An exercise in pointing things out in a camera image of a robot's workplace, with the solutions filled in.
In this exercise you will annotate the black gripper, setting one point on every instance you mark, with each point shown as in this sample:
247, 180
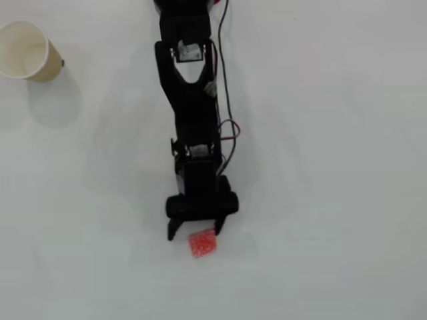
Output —
202, 207

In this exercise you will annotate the red speckled cube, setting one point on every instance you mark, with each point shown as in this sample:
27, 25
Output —
201, 245

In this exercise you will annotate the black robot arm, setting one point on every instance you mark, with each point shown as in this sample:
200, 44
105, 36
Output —
193, 110

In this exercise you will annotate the white paper cup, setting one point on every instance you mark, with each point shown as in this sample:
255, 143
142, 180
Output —
20, 50

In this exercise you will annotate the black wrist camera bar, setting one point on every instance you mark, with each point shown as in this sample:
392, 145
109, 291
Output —
200, 208

